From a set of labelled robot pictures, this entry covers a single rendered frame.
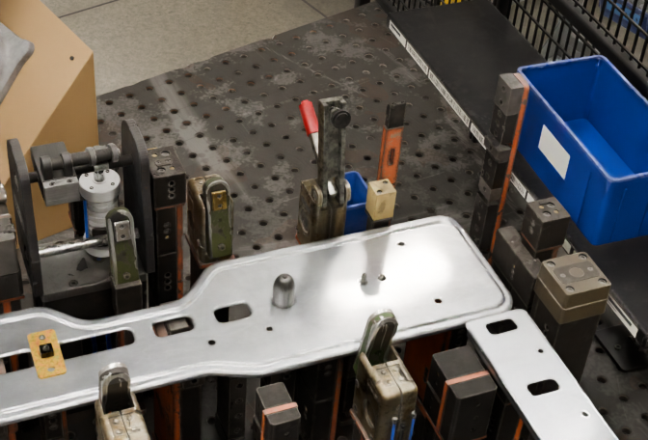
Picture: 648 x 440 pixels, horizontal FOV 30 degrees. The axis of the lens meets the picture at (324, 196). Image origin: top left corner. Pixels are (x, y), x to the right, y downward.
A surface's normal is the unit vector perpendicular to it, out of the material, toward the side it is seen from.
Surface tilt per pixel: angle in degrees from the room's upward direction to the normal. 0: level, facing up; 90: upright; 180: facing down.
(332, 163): 81
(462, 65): 0
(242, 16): 0
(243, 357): 0
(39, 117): 49
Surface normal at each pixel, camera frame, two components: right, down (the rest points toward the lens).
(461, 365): 0.07, -0.77
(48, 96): -0.55, -0.25
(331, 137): 0.38, 0.48
